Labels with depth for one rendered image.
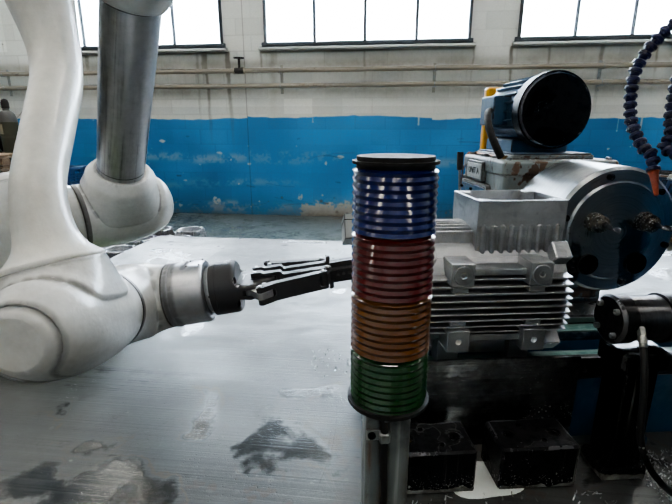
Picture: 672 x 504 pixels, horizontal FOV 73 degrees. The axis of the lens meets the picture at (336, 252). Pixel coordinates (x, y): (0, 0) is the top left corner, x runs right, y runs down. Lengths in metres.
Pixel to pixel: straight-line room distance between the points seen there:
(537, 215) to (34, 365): 0.58
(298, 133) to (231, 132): 0.95
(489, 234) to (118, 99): 0.72
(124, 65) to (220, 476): 0.70
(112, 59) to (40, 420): 0.62
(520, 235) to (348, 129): 5.76
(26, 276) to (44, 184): 0.10
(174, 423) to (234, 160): 6.05
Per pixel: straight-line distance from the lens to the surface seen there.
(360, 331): 0.33
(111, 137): 1.05
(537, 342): 0.66
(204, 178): 6.89
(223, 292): 0.62
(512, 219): 0.64
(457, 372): 0.65
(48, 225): 0.55
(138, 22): 0.92
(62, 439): 0.81
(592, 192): 0.99
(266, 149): 6.55
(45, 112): 0.64
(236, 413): 0.78
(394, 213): 0.29
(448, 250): 0.62
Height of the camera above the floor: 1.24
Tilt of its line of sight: 16 degrees down
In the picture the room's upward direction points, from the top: straight up
